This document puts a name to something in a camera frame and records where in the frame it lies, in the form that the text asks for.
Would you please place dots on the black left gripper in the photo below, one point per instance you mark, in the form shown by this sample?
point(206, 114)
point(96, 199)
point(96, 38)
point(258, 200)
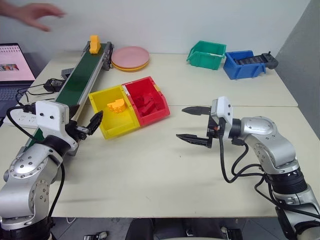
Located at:
point(73, 128)

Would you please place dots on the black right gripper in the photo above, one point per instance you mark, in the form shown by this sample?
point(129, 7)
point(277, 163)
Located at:
point(214, 127)

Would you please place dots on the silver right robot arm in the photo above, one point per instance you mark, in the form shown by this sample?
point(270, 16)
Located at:
point(272, 147)

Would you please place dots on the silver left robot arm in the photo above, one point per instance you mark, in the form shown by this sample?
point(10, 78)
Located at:
point(25, 175)

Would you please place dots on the person's bare forearm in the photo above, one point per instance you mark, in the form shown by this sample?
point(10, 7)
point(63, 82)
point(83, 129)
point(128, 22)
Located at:
point(7, 8)

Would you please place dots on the green conveyor belt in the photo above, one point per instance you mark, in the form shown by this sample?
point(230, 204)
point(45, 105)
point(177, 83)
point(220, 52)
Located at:
point(77, 75)

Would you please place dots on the person's bare hand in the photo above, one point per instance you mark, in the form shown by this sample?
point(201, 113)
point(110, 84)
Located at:
point(35, 15)

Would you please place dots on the yellow toy block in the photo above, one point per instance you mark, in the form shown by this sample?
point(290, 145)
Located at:
point(117, 107)
point(94, 45)

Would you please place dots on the yellow storage bin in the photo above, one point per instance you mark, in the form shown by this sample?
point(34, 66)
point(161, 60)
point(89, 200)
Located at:
point(117, 125)

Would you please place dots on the red storage bin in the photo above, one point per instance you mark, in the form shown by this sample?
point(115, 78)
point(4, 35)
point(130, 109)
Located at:
point(155, 116)

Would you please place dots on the black power adapter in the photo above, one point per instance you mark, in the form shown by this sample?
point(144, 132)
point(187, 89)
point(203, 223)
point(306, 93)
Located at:
point(53, 84)

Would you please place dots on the yellow plate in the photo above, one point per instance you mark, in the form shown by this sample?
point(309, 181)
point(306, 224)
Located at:
point(130, 69)

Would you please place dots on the white power strip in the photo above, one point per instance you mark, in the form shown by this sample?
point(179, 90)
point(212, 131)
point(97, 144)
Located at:
point(20, 118)

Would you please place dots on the green storage bin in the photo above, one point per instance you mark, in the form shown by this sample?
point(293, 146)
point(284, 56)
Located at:
point(206, 58)

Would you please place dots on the blue storage bin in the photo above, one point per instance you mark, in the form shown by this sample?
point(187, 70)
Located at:
point(243, 70)

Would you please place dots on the pink plate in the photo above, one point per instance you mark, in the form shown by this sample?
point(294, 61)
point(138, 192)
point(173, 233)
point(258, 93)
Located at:
point(130, 56)

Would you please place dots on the black ribbed block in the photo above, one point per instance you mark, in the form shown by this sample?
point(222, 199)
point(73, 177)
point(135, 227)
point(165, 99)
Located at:
point(247, 60)

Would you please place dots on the open laptop computer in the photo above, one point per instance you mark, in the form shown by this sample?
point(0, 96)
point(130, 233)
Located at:
point(12, 67)

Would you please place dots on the black handheld controller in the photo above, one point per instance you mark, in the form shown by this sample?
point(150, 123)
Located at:
point(271, 61)

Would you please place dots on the black boxy shape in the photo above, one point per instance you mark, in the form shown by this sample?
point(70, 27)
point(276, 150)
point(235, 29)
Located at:
point(231, 233)

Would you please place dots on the dark rounded shape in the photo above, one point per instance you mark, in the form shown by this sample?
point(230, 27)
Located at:
point(140, 230)

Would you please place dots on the small black white device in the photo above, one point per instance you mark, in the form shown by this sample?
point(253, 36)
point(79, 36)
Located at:
point(96, 235)

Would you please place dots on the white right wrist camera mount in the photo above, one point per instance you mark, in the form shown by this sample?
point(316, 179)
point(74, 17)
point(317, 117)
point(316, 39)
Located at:
point(225, 110)

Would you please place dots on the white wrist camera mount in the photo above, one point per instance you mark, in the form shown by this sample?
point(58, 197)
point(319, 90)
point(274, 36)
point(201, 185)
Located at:
point(50, 113)
point(225, 110)

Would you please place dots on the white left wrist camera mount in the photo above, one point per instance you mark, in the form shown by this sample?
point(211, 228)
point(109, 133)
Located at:
point(50, 113)

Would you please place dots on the grey studded base plate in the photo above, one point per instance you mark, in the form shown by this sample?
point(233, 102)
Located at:
point(67, 73)

